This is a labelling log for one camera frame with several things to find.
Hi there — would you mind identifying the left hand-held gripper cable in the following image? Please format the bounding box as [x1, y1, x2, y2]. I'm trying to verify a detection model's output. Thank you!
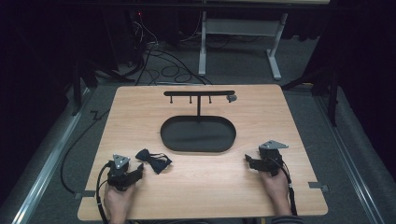
[95, 161, 112, 224]

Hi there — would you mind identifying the grey table bracket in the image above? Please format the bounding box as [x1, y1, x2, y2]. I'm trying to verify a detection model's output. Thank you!
[307, 181, 330, 193]
[74, 189, 96, 201]

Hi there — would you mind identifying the metal floor rail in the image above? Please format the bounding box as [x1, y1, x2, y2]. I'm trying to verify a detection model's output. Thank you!
[10, 87, 92, 224]
[312, 92, 389, 224]

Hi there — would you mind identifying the tangle of black floor cables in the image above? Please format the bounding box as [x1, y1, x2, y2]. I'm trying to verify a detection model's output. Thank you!
[133, 12, 214, 87]

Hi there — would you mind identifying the black metal stand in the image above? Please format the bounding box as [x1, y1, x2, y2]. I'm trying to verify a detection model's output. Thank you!
[70, 57, 136, 118]
[281, 64, 340, 128]

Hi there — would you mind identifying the black floor cable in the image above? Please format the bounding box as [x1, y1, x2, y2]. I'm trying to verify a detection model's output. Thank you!
[60, 108, 110, 195]

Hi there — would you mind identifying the person's left hand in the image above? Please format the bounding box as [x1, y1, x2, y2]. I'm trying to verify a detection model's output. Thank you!
[104, 182, 137, 224]

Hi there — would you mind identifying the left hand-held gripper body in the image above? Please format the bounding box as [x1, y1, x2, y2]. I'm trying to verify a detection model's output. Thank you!
[106, 153, 138, 192]

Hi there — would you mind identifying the hand-held gripper cable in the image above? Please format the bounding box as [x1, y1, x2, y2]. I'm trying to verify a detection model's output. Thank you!
[95, 161, 112, 224]
[270, 156, 299, 217]

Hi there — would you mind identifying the right hand-held gripper cable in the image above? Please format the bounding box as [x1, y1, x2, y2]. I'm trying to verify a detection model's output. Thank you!
[270, 156, 299, 217]

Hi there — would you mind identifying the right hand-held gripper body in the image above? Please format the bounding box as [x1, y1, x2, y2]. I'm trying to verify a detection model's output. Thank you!
[256, 139, 290, 177]

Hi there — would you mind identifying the black hook stand with tray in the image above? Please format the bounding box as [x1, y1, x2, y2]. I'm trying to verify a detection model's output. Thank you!
[160, 90, 237, 154]

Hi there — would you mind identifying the person's right hand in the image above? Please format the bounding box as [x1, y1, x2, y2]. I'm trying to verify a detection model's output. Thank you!
[259, 169, 293, 217]

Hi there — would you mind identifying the black bow tie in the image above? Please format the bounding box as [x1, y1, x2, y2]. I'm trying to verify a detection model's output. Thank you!
[134, 147, 173, 175]

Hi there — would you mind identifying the white metal desk frame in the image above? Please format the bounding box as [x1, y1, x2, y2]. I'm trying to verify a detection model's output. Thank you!
[197, 10, 290, 82]

